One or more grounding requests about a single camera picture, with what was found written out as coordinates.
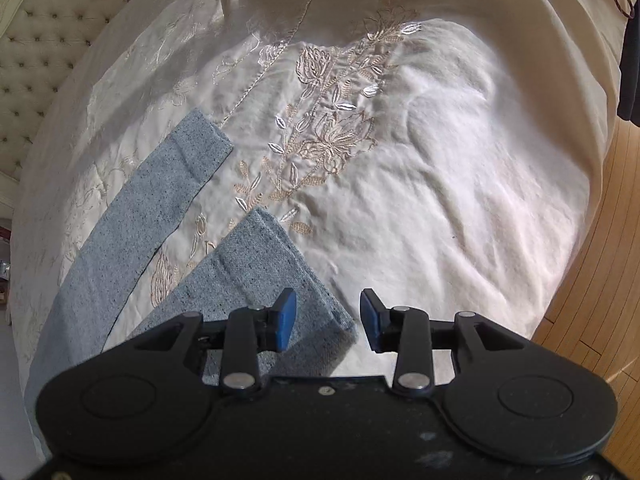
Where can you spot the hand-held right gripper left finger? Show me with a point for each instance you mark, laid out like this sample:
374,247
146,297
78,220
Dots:
285,321

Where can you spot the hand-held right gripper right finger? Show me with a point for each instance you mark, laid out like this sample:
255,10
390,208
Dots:
370,321

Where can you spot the grey-blue speckled pants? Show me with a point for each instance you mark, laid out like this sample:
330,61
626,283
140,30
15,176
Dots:
100,240

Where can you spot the cream embroidered bedspread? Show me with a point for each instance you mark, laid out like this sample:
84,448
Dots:
450,185

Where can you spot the cream tufted headboard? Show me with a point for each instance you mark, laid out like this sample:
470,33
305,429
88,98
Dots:
40,60

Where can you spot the dark hanging cloth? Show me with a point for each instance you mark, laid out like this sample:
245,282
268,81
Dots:
630,70

